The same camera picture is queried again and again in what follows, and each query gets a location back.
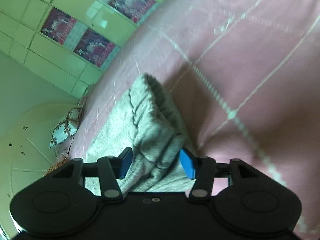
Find grey-green sweatpants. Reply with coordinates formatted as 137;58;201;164
85;74;196;193

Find orange striped pillow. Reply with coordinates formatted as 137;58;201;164
44;159;68;176

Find white patterned pillow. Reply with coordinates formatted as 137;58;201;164
49;104;84;148

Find cream arched headboard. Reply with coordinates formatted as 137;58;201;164
1;102;77;238

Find pink checked bed sheet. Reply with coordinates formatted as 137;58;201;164
69;0;319;239

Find lower left calendar poster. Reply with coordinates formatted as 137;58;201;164
73;29;118;68

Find calendar poster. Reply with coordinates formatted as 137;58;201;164
108;0;158;25
73;29;118;68
41;7;77;44

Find cream built-in wardrobe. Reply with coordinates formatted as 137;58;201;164
1;0;165;98

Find upper left calendar poster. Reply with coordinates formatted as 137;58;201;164
41;7;77;44

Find lower right calendar poster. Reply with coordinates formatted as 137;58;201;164
108;0;158;25

